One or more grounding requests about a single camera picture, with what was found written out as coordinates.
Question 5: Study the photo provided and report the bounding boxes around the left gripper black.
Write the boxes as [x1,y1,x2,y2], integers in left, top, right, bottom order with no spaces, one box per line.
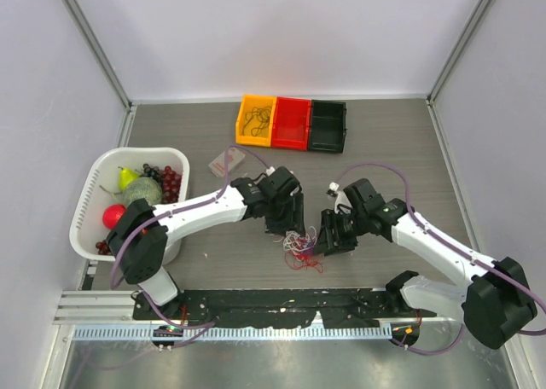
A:
[265,193,305,237]

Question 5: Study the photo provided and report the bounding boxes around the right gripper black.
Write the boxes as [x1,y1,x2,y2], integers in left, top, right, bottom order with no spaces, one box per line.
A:
[313,208,369,256]

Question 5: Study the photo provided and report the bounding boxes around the white wire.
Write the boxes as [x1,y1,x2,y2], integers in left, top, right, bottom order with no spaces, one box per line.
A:
[282,226,319,253]

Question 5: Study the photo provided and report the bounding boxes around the red wire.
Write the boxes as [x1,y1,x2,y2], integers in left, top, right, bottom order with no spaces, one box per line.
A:
[284,233,325,275]

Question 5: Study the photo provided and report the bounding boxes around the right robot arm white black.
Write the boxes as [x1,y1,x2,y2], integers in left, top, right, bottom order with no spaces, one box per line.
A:
[314,178,537,349]

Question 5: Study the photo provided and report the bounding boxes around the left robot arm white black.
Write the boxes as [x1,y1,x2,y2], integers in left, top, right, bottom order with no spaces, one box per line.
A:
[106,166,305,320]

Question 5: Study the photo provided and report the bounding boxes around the playing card box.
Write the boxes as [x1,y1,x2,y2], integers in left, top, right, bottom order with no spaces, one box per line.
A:
[208,148,245,178]

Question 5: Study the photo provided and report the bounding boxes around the red plastic bin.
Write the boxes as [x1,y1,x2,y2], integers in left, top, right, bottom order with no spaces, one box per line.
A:
[270,97,311,151]

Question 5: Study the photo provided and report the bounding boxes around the yellow plastic bin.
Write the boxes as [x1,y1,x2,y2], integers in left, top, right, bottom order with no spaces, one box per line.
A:
[235,95,277,148]

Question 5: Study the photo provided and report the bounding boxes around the black plastic bin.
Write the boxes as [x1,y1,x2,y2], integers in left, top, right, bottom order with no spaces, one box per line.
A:
[307,100,346,154]

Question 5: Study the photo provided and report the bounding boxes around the dark red grape bunch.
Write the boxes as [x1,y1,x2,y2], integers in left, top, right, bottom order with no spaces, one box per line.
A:
[142,164,182,204]

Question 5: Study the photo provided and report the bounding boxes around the green melon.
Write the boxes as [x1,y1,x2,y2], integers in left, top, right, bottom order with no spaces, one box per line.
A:
[122,177,163,207]

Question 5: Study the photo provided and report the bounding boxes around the green yellow pear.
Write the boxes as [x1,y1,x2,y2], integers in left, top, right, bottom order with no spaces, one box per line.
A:
[118,167,140,192]

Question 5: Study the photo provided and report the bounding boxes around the red apple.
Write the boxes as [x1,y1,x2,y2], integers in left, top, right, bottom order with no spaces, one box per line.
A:
[102,204,125,229]

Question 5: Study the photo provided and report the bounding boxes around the white plastic basket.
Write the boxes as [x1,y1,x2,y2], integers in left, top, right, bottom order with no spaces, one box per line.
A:
[69,147,190,263]

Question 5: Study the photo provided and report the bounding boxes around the small red grape bunch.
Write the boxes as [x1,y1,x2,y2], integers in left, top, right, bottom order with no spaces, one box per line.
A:
[95,241,111,255]

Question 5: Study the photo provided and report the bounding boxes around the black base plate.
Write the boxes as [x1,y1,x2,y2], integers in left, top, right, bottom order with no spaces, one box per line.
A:
[160,288,435,329]

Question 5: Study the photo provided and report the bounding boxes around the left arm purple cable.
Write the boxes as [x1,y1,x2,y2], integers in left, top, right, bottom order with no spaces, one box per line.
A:
[109,144,276,290]

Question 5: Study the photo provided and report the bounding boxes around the white slotted cable duct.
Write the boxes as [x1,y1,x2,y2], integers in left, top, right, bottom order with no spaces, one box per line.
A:
[73,323,392,341]

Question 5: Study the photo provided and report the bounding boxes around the aluminium frame rail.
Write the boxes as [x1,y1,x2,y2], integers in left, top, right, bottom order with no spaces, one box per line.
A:
[54,291,135,325]

